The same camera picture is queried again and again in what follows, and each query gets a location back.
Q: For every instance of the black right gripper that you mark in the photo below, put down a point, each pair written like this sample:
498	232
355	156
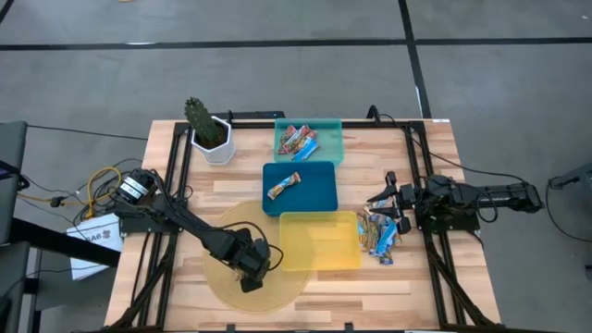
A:
407	199

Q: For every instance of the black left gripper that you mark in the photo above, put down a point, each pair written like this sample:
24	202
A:
252	263

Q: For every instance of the orange brown wrapper granola bar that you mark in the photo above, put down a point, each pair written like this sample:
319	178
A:
238	276
381	202
283	186
373	233
363	231

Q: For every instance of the yellow translucent plastic bin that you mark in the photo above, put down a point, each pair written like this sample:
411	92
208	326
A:
319	240

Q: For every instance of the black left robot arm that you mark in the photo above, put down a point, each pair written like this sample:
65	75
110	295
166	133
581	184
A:
194	226

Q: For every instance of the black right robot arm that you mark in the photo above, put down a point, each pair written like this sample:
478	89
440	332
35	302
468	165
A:
490	194

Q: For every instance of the round woven straw placemat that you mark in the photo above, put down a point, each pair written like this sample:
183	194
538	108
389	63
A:
277	296

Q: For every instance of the dark blue plastic bin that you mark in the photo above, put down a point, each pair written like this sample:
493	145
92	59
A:
314	194

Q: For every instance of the teal translucent plastic bin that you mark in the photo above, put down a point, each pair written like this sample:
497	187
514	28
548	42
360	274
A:
330	143

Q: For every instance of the white label sticker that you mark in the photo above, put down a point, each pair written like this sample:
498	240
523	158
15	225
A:
441	120

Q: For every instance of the white hexagonal plant pot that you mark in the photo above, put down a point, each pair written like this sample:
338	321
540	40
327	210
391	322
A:
217	155

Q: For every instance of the green cactus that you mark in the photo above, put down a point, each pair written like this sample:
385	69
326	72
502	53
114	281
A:
201	118

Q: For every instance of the white printed paper sheet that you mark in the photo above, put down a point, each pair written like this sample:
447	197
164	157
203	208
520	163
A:
97	240

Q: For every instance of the black desk bar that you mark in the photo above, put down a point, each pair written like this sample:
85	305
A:
65	242

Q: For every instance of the black power plug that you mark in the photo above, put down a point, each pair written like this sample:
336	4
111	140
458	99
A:
57	201

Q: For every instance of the black aluminium table frame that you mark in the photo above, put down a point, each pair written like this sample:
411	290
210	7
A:
250	125

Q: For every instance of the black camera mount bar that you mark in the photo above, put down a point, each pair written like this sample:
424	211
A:
259	114

